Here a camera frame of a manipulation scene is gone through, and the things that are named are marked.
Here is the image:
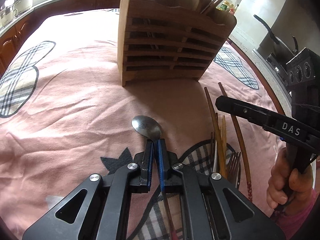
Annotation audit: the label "lower wooden base cabinets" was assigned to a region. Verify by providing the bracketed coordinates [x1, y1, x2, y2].
[1, 0, 120, 75]

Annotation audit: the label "metal spoon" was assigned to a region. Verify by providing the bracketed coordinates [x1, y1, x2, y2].
[131, 115, 178, 240]

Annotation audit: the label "bundle of wooden chopsticks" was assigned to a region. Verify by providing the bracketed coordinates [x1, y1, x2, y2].
[204, 87, 227, 179]

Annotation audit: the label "pink patchwork tablecloth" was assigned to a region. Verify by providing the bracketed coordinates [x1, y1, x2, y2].
[1, 10, 275, 238]

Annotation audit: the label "black wok with handle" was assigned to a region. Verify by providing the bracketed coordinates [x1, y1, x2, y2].
[253, 14, 299, 60]

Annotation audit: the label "person's right hand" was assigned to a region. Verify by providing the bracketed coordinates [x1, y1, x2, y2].
[266, 148, 313, 216]

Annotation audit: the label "gas stove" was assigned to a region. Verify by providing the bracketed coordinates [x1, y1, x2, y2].
[253, 49, 292, 101]

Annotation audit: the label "wooden utensil holder box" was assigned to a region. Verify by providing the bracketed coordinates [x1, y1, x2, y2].
[118, 0, 236, 85]

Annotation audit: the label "condiment bottles group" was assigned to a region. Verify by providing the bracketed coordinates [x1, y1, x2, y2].
[216, 0, 239, 15]

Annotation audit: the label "metal fork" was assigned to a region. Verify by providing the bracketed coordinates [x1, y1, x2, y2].
[227, 152, 241, 186]

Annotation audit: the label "wooden spoon in holder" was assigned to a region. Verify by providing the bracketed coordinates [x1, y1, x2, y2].
[175, 0, 201, 11]

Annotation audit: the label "large white cooker pot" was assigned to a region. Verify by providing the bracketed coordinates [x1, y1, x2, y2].
[14, 0, 33, 14]

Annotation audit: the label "red patterned wooden chopstick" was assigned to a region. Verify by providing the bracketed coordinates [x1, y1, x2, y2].
[217, 81, 254, 203]

